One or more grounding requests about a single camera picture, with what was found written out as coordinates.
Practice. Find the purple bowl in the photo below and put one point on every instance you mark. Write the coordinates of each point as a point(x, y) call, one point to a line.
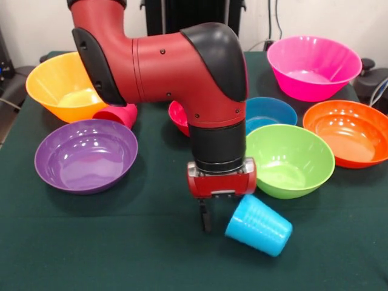
point(86, 151)

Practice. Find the pink bowl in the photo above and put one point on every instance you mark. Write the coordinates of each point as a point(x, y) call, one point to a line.
point(315, 60)

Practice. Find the black computer box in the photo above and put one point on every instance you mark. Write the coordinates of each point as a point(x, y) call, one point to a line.
point(6, 60)

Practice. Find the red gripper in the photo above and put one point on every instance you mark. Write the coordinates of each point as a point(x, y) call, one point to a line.
point(221, 183)

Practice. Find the red bowl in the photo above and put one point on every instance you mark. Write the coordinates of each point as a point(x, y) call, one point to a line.
point(179, 116)

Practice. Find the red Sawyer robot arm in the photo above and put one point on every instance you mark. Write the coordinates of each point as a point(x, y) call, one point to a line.
point(182, 72)

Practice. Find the red cup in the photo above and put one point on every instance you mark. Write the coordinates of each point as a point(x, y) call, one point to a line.
point(121, 115)

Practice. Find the blue cup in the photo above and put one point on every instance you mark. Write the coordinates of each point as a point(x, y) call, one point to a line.
point(260, 227)

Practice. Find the black office chair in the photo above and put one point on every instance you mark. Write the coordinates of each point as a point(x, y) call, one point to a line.
point(371, 83)
point(18, 82)

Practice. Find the blue bowl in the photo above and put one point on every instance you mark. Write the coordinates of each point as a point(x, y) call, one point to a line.
point(272, 112)

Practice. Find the dark green tablecloth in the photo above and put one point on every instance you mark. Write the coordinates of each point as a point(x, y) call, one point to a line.
point(121, 242)

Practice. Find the green bowl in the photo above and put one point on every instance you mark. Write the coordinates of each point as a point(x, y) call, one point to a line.
point(291, 157)

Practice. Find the yellow bowl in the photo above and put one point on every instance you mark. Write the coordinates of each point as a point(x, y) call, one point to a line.
point(60, 82)

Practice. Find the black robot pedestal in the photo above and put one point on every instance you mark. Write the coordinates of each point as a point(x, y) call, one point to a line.
point(169, 15)

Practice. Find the orange bowl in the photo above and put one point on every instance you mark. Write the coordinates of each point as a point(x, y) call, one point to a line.
point(348, 130)

